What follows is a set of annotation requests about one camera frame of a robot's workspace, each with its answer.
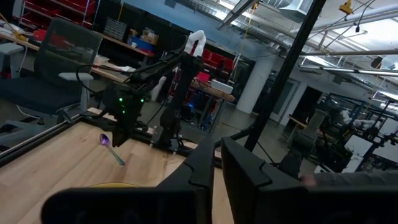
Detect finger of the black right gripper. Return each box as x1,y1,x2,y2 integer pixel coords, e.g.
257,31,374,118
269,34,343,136
111,123,123,148
121,121,133,147

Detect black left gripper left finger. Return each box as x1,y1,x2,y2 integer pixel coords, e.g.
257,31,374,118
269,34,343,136
40,136,216,224

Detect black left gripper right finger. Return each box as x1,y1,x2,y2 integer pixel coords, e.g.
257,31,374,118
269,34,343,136
221,138,398,224

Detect round yellow plate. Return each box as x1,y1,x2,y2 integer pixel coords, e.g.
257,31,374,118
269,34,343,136
90,182,141,189

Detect person's forearm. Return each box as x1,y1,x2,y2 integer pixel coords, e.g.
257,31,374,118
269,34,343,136
313,170,398,190

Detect iridescent purple spoon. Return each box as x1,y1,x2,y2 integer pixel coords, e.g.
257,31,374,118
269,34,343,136
98,133,126,166

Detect wooden workbench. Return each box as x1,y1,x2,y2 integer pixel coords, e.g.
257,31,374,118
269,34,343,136
0,30,236,103

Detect person's hand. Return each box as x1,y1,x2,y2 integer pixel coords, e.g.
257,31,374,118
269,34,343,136
300,174,317,187

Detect blue storage bin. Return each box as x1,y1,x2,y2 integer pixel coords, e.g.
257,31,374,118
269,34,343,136
129,35,156,53

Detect cardboard box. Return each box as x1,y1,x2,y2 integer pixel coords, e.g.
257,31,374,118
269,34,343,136
141,27,160,44

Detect blue office chair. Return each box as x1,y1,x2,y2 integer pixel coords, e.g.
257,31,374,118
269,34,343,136
0,17,105,125

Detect grey chair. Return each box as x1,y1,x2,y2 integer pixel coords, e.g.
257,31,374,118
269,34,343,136
287,108,330,154

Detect white curved object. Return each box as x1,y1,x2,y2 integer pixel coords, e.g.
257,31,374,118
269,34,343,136
185,29,207,57

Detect white box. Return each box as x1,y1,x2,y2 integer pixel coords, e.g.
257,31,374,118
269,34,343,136
211,79,234,95

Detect red bin rack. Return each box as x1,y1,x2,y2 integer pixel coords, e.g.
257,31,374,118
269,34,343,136
18,0,98,20

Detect white round column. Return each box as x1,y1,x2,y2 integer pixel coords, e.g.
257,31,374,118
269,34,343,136
236,55,274,114

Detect yellow hanging device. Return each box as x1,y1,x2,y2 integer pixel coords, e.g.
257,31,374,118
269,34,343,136
338,0,355,15

